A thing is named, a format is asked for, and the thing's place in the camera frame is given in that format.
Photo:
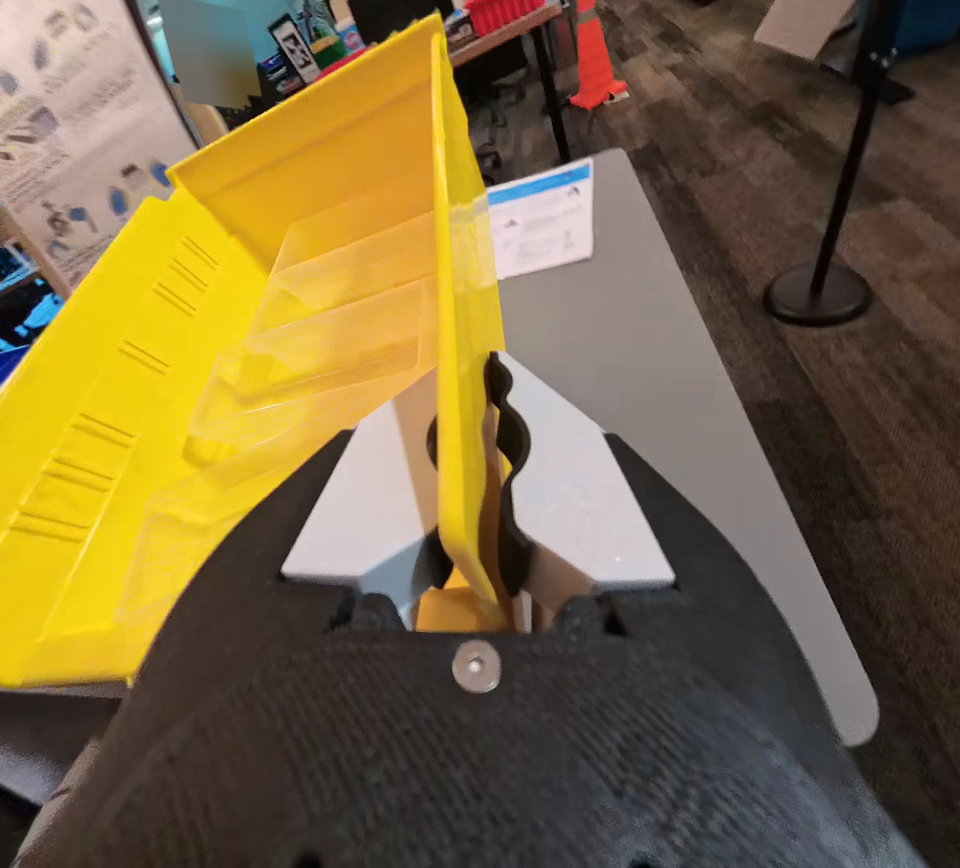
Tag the wooden table with black legs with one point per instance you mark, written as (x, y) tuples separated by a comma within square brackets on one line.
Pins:
[(551, 95)]

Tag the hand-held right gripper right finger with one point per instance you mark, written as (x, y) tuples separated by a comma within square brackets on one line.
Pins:
[(585, 500)]

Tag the wall poster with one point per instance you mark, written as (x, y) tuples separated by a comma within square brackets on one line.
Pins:
[(67, 95)]

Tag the blue plastic bin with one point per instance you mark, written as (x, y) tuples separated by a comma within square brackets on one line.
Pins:
[(22, 328)]

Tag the grey desk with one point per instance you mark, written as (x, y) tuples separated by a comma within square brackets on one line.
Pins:
[(637, 358)]

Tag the fiducial marker sign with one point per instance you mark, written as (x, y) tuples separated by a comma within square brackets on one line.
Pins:
[(294, 50)]

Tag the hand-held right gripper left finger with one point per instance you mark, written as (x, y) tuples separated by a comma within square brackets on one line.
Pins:
[(352, 508)]

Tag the printed paper sheet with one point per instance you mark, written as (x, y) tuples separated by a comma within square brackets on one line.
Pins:
[(544, 223)]

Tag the orange traffic cone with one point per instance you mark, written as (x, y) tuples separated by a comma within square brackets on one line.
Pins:
[(592, 50)]

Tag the black stanchion post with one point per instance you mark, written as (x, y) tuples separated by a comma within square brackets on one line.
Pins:
[(847, 208)]

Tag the yellow plastic bin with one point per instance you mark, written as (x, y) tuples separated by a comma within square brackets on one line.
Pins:
[(337, 155)]

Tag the small clear plastic drawer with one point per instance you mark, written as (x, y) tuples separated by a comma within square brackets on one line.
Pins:
[(337, 343), (360, 249)]

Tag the black monitor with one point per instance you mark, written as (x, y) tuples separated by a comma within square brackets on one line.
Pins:
[(397, 13)]

